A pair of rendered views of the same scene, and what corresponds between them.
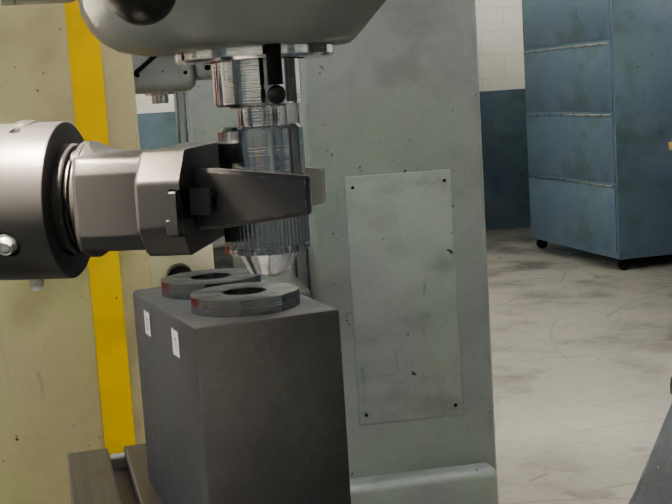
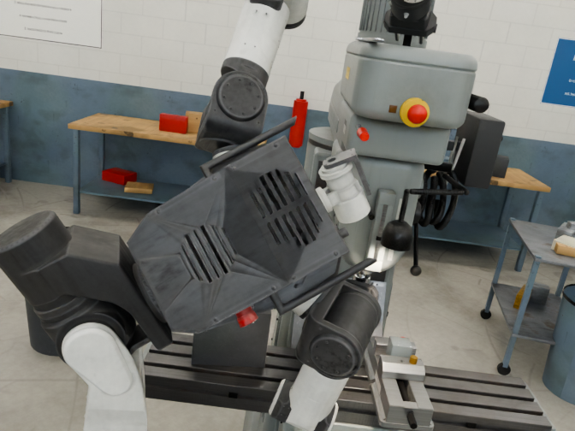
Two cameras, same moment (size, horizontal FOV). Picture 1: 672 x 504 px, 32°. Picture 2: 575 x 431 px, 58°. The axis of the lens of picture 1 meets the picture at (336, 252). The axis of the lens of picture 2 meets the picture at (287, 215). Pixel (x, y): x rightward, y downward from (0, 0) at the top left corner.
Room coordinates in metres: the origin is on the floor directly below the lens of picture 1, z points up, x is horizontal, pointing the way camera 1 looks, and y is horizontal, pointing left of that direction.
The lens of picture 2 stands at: (0.56, 1.41, 1.87)
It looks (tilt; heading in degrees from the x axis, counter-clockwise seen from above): 19 degrees down; 283
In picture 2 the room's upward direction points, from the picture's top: 8 degrees clockwise
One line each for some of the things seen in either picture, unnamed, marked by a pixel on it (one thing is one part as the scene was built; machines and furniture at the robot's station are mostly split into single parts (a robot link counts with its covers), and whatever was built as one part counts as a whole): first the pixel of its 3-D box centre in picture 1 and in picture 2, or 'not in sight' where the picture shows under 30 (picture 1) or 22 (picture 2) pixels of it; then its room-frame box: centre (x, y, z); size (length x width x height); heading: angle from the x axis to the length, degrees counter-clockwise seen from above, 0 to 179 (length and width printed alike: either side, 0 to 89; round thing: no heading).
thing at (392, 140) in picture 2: not in sight; (388, 128); (0.66, 0.00, 1.68); 0.34 x 0.24 x 0.10; 104
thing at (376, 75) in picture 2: not in sight; (399, 79); (0.65, 0.02, 1.81); 0.47 x 0.26 x 0.16; 104
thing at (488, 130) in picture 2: not in sight; (476, 148); (0.40, -0.34, 1.62); 0.20 x 0.09 x 0.21; 104
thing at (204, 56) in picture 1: (254, 52); not in sight; (0.65, 0.04, 1.31); 0.09 x 0.09 x 0.01
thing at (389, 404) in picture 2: not in sight; (397, 372); (0.50, 0.03, 0.98); 0.35 x 0.15 x 0.11; 106
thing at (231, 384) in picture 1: (234, 396); (231, 327); (1.00, 0.10, 1.03); 0.22 x 0.12 x 0.20; 21
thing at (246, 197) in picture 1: (251, 197); not in sight; (0.62, 0.04, 1.23); 0.06 x 0.02 x 0.03; 83
